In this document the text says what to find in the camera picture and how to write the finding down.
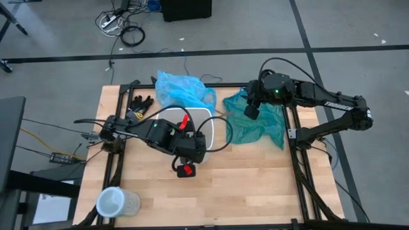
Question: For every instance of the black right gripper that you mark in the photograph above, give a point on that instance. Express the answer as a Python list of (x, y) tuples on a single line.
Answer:
[(256, 92)]

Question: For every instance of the black aluminium table frame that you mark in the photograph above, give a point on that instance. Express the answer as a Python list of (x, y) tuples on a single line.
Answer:
[(143, 85)]

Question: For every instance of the black tripod leg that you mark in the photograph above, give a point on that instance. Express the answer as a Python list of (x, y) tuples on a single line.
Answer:
[(14, 20)]

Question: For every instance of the light blue trash bag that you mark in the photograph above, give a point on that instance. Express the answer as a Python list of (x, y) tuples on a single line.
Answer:
[(182, 91)]

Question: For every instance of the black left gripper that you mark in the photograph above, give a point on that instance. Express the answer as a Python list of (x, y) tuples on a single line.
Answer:
[(190, 147)]

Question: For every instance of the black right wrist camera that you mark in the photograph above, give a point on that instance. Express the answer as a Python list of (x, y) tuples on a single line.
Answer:
[(251, 111)]

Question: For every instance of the black power adapter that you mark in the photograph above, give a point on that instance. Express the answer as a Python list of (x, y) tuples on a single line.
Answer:
[(64, 158)]

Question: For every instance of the clear plastic cup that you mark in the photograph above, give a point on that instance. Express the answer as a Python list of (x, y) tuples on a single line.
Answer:
[(116, 202)]

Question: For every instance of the teal green trash bag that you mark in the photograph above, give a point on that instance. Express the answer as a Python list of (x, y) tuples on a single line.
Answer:
[(252, 127)]

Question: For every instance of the black computer tower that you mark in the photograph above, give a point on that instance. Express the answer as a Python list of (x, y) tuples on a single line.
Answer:
[(185, 9)]

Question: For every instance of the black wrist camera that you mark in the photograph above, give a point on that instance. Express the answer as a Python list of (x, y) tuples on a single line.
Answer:
[(251, 111), (186, 171)]

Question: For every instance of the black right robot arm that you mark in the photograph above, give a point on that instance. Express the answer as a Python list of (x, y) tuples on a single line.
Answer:
[(326, 99)]

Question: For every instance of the black side desk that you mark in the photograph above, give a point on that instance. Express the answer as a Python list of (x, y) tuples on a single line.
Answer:
[(11, 140)]

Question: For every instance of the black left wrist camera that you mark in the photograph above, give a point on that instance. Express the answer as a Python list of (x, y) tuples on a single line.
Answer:
[(186, 171)]

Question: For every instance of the grey metal bracket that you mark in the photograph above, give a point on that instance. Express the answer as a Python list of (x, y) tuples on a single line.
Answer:
[(292, 133)]

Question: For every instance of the white plastic trash bin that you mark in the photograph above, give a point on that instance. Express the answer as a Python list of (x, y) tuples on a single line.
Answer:
[(204, 116)]

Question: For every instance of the black yellow work glove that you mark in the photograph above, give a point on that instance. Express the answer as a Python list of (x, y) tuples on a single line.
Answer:
[(140, 105)]

